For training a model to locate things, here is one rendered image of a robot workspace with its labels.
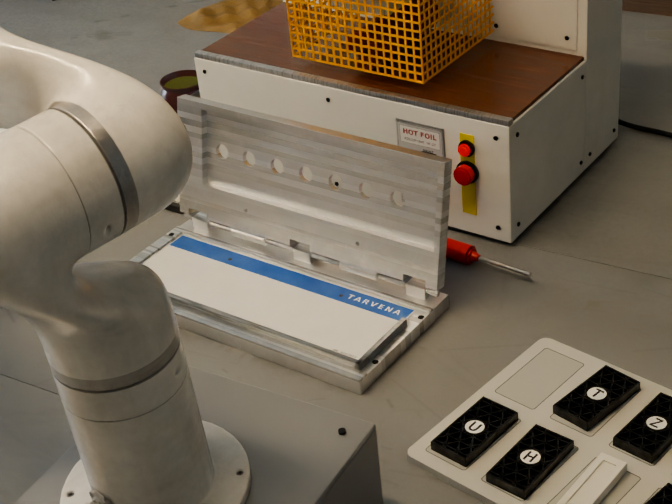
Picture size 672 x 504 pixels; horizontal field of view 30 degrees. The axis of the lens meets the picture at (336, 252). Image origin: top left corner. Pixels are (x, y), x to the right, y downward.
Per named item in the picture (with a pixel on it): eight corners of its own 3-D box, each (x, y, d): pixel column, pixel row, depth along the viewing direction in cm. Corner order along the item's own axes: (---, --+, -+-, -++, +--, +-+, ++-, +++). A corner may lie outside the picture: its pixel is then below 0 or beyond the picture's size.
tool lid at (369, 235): (176, 96, 177) (185, 93, 178) (179, 221, 184) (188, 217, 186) (445, 162, 154) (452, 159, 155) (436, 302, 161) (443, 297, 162)
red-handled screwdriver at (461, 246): (413, 251, 176) (412, 234, 175) (424, 242, 178) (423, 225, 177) (525, 288, 166) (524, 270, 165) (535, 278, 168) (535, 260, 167)
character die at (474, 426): (430, 449, 140) (430, 441, 140) (483, 403, 146) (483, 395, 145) (465, 467, 137) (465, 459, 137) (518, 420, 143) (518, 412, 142)
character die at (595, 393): (552, 413, 143) (552, 405, 143) (605, 372, 149) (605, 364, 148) (587, 431, 140) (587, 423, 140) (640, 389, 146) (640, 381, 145)
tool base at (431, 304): (99, 297, 174) (94, 275, 172) (196, 226, 188) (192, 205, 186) (360, 395, 151) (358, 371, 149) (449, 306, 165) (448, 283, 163)
